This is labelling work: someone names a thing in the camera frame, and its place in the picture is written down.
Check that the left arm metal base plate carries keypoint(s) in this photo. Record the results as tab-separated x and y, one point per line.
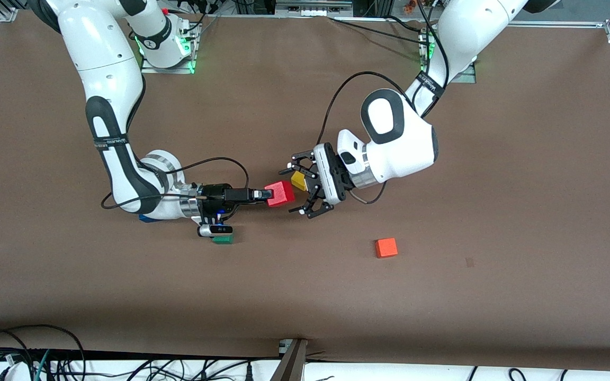
469	76

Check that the green wooden block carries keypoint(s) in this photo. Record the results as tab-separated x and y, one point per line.
224	240

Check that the yellow wooden block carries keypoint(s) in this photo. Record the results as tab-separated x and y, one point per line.
298	182

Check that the small metal bracket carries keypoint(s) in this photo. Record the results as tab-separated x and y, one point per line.
284	346

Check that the blue wooden block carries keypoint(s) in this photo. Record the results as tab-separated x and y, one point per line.
145	218

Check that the brown paper table cover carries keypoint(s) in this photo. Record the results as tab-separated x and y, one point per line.
305	296

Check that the aluminium camera pole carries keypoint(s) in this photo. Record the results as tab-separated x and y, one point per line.
290	365

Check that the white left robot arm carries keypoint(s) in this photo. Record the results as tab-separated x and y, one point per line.
405	143

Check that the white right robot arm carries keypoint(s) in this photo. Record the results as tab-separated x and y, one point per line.
104	69

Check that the aluminium rail with sockets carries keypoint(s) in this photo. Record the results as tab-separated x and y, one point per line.
313	9

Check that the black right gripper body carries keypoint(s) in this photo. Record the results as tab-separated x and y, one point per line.
216	196

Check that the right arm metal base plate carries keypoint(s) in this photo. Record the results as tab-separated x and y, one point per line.
167	70

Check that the red wooden block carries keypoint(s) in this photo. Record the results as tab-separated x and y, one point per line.
281	194

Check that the orange wooden block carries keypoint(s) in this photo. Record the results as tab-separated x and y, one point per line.
386	248

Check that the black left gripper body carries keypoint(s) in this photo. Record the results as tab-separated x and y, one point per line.
335	182

